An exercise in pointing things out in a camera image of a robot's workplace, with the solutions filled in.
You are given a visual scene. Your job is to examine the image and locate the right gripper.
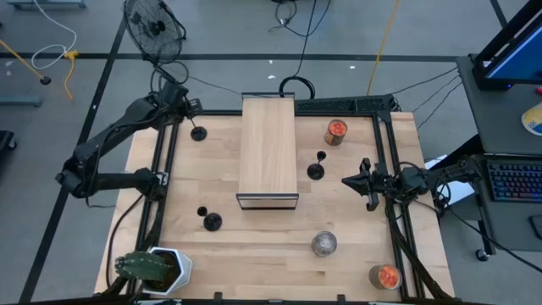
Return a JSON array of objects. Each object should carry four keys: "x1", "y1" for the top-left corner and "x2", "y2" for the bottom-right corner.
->
[{"x1": 341, "y1": 158, "x2": 390, "y2": 212}]

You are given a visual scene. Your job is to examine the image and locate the black candle stick holder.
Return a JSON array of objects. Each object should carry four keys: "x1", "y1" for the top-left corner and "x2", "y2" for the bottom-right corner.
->
[
  {"x1": 185, "y1": 116, "x2": 208, "y2": 142},
  {"x1": 307, "y1": 150, "x2": 328, "y2": 181},
  {"x1": 196, "y1": 205, "x2": 224, "y2": 232}
]

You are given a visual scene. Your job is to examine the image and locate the orange candle glass jar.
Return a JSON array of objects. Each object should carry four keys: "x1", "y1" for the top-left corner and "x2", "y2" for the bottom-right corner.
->
[
  {"x1": 368, "y1": 263, "x2": 402, "y2": 291},
  {"x1": 324, "y1": 119, "x2": 349, "y2": 147}
]

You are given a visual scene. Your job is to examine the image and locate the grey candle glass jar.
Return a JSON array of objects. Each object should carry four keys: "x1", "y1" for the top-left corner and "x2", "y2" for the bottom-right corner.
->
[{"x1": 310, "y1": 230, "x2": 339, "y2": 258}]

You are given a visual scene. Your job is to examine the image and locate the black floor fan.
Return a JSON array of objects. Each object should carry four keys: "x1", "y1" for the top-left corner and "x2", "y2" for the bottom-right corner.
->
[{"x1": 122, "y1": 0, "x2": 190, "y2": 84}]

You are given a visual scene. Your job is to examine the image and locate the black perforated metal box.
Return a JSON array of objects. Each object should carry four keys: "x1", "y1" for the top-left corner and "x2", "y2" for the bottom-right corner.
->
[{"x1": 295, "y1": 93, "x2": 399, "y2": 114}]

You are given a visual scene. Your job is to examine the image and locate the wooden riser shelf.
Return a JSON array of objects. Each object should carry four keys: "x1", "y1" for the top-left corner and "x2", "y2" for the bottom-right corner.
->
[{"x1": 235, "y1": 92, "x2": 300, "y2": 212}]

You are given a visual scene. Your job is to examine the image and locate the white paper sheet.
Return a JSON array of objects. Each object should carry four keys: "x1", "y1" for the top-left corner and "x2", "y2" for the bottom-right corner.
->
[{"x1": 425, "y1": 154, "x2": 476, "y2": 207}]

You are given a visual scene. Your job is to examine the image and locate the yellow rod with black tip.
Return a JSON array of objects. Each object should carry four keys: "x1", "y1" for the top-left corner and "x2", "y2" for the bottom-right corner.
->
[{"x1": 0, "y1": 39, "x2": 53, "y2": 86}]

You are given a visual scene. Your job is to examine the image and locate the grey computer desk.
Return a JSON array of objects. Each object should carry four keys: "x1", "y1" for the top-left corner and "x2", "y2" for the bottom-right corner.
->
[{"x1": 425, "y1": 54, "x2": 542, "y2": 263}]

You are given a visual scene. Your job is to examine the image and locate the backlit black keyboard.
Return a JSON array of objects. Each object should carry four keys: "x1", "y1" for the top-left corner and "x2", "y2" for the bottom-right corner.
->
[{"x1": 485, "y1": 158, "x2": 542, "y2": 203}]

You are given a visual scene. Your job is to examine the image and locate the grey metal floor bar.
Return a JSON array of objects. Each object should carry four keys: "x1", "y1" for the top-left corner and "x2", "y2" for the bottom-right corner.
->
[
  {"x1": 0, "y1": 95, "x2": 43, "y2": 108},
  {"x1": 7, "y1": 0, "x2": 87, "y2": 9}
]

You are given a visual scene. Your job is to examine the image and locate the white hexagonal plant pot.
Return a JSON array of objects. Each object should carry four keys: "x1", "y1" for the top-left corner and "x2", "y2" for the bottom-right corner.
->
[{"x1": 141, "y1": 247, "x2": 194, "y2": 297}]

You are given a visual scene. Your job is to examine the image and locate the green cactus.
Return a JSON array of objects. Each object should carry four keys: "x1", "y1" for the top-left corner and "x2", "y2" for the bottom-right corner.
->
[{"x1": 113, "y1": 250, "x2": 175, "y2": 284}]

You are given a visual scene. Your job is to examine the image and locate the black wheeled object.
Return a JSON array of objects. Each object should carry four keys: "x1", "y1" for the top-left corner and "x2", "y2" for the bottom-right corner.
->
[{"x1": 0, "y1": 130, "x2": 18, "y2": 153}]

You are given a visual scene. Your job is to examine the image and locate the yellow blue round object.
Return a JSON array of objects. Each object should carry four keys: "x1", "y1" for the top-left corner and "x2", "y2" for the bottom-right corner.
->
[{"x1": 521, "y1": 101, "x2": 542, "y2": 136}]

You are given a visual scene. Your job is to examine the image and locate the computer monitor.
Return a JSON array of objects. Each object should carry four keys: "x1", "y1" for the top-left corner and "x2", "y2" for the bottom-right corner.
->
[{"x1": 472, "y1": 0, "x2": 542, "y2": 91}]

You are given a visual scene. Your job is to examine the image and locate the black fan power cable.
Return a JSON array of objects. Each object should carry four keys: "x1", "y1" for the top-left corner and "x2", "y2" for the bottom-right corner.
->
[{"x1": 188, "y1": 75, "x2": 245, "y2": 97}]

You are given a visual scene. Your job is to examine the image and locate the black metal table frame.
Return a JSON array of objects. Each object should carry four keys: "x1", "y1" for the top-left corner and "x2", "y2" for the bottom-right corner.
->
[{"x1": 101, "y1": 108, "x2": 456, "y2": 305}]

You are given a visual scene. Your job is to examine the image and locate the thin black cable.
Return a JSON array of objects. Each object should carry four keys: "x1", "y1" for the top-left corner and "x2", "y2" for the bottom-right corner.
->
[
  {"x1": 412, "y1": 75, "x2": 462, "y2": 114},
  {"x1": 391, "y1": 65, "x2": 461, "y2": 95},
  {"x1": 417, "y1": 81, "x2": 464, "y2": 130}
]

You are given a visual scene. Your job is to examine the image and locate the yellow extension cord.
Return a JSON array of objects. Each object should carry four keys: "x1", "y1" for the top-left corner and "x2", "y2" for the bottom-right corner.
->
[{"x1": 63, "y1": 49, "x2": 80, "y2": 102}]

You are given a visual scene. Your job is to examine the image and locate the coiled black cable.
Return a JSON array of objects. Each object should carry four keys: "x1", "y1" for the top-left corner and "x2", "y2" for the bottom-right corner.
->
[{"x1": 278, "y1": 75, "x2": 317, "y2": 101}]

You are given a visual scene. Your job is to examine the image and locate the tangled black cable bundle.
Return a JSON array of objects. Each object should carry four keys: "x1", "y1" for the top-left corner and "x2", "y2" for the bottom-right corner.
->
[{"x1": 268, "y1": 0, "x2": 334, "y2": 38}]

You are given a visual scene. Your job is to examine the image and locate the white floor cable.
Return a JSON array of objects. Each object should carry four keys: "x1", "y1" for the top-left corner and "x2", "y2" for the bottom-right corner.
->
[{"x1": 30, "y1": 0, "x2": 79, "y2": 71}]

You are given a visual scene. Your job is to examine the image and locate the long black floor cable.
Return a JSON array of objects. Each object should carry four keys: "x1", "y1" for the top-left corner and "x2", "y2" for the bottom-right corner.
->
[{"x1": 295, "y1": 0, "x2": 318, "y2": 77}]

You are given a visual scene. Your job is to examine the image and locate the yellow floor cable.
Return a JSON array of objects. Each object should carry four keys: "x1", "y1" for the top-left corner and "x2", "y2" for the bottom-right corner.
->
[{"x1": 366, "y1": 0, "x2": 401, "y2": 97}]

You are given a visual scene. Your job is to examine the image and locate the black arm base cable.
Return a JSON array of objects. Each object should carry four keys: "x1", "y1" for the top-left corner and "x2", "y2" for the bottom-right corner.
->
[{"x1": 105, "y1": 194, "x2": 145, "y2": 289}]

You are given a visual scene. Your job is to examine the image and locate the thick black cable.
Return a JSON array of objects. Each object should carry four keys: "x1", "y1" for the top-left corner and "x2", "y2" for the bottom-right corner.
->
[{"x1": 444, "y1": 207, "x2": 542, "y2": 275}]

